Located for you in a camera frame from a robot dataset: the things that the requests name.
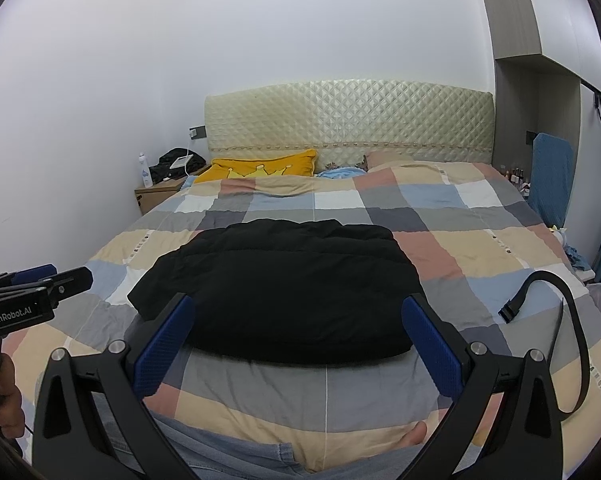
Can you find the row of small bottles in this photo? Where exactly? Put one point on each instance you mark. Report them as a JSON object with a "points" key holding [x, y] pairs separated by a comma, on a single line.
{"points": [[515, 176]]}

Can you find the grey wall cabinet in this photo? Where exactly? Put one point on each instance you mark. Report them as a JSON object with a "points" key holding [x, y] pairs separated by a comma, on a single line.
{"points": [[530, 5]]}

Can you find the white spray bottle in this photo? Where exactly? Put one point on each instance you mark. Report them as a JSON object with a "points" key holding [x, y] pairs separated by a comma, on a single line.
{"points": [[145, 175]]}

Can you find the cream quilted headboard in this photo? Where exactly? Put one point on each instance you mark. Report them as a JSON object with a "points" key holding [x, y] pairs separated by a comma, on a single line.
{"points": [[355, 115]]}

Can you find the yellow pillow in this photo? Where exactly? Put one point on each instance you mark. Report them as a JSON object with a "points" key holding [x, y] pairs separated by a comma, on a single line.
{"points": [[260, 165]]}

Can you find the dark wall socket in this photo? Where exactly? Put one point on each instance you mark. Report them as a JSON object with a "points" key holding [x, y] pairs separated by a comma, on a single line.
{"points": [[198, 133]]}

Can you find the light blue cloth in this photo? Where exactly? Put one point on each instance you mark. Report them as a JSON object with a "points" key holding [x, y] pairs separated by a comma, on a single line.
{"points": [[340, 174]]}

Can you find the pile of clothes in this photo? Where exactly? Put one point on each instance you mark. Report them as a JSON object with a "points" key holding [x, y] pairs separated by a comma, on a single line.
{"points": [[575, 256]]}

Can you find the black wall switch panel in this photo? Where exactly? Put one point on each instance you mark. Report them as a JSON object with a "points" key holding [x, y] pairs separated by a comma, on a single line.
{"points": [[530, 137]]}

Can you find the checkered patchwork quilt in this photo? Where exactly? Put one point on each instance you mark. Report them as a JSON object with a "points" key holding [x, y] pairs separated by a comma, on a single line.
{"points": [[455, 220]]}

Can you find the white flat device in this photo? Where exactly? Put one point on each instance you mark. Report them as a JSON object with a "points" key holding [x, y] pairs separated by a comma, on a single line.
{"points": [[181, 162]]}

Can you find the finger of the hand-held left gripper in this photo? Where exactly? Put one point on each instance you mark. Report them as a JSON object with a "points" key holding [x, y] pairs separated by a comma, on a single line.
{"points": [[73, 280], [35, 272]]}

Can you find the person's jeans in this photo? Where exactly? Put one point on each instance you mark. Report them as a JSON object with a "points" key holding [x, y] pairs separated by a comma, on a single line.
{"points": [[220, 450]]}

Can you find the person's bare foot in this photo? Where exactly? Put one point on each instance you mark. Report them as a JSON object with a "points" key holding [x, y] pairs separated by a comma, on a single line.
{"points": [[413, 435]]}

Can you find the pink pillow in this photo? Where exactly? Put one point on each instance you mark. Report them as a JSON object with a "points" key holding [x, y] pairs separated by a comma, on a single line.
{"points": [[385, 159]]}

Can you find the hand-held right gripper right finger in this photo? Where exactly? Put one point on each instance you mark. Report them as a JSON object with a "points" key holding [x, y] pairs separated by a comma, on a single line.
{"points": [[430, 345]]}

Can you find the black bag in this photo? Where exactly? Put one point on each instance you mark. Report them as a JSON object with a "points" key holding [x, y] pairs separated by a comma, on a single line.
{"points": [[163, 167]]}

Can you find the black puffer jacket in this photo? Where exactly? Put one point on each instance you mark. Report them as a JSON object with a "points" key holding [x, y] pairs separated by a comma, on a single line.
{"points": [[290, 285]]}

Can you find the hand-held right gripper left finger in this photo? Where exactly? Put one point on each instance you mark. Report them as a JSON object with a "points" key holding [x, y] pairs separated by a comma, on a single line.
{"points": [[165, 345]]}

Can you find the blue hanging towel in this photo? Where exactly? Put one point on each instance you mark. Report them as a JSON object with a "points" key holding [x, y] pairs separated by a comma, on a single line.
{"points": [[552, 180]]}

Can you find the person's left hand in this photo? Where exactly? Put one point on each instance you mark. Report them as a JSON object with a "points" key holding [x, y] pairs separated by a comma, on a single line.
{"points": [[8, 395]]}

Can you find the wooden nightstand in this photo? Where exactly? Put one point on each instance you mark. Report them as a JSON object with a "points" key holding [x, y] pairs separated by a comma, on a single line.
{"points": [[153, 197]]}

